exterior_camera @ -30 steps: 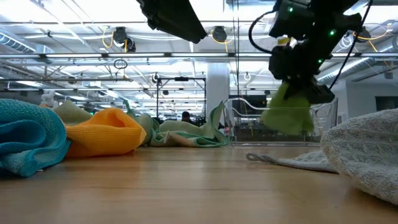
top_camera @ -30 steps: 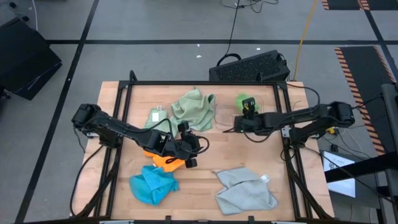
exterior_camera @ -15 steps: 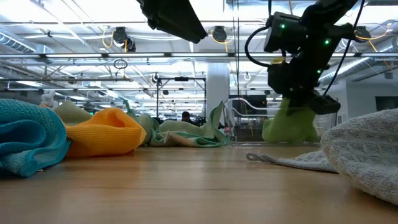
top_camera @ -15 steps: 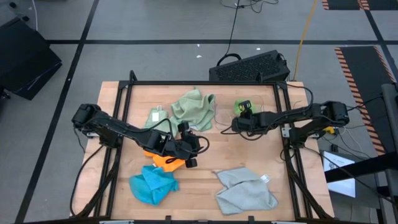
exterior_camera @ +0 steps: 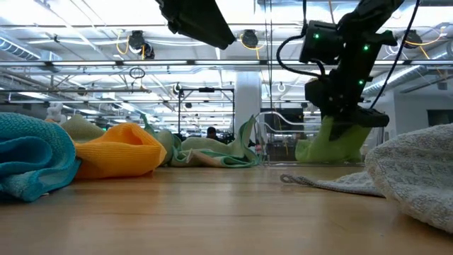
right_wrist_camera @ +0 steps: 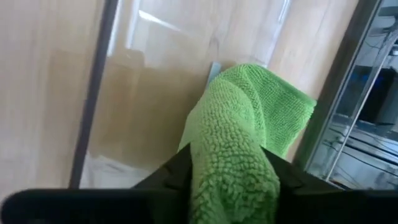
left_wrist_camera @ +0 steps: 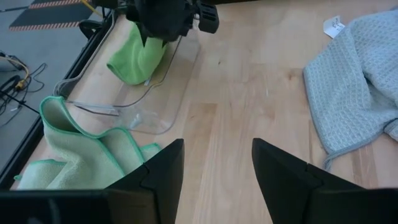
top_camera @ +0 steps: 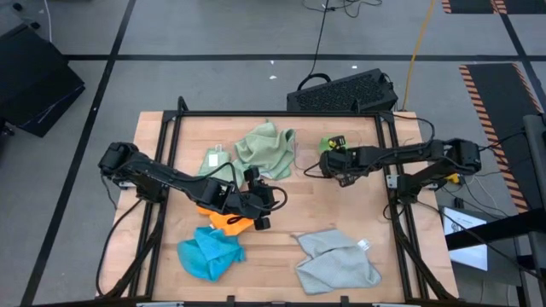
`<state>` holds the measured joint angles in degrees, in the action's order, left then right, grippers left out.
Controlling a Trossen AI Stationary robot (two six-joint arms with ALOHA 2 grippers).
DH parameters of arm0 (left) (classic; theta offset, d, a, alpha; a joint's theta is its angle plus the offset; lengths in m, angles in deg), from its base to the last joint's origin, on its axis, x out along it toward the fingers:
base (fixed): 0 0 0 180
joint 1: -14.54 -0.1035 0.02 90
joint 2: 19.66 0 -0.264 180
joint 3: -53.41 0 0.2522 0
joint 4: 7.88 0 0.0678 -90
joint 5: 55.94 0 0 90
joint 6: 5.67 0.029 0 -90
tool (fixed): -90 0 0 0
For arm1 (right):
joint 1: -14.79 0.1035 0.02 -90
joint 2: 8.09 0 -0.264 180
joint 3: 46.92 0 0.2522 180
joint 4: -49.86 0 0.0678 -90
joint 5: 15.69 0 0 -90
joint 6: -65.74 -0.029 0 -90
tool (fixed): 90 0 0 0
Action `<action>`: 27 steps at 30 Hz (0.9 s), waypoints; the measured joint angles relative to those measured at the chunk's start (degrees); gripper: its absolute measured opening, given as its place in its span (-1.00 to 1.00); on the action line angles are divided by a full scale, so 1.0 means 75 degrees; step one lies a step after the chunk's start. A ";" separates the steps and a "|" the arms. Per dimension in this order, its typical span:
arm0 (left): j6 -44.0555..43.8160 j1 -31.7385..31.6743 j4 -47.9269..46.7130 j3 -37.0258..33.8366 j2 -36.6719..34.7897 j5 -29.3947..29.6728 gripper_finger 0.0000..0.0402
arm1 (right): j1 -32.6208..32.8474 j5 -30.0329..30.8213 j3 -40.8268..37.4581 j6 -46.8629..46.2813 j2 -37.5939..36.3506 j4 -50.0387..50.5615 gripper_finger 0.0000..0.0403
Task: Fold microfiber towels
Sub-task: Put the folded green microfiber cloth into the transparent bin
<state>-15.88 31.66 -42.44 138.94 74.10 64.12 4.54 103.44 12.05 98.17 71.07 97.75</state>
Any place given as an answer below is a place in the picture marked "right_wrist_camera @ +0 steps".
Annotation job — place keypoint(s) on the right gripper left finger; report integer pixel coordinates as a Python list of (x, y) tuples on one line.
[(174, 174)]

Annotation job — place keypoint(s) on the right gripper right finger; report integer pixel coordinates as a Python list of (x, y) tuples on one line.
[(292, 175)]

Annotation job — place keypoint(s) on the bright green microfiber towel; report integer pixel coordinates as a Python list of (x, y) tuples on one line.
[(236, 140)]

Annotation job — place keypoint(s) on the clear plastic bin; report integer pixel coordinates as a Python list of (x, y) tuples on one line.
[(161, 93)]

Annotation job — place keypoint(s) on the black aluminium table frame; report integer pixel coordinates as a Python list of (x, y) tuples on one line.
[(335, 77)]

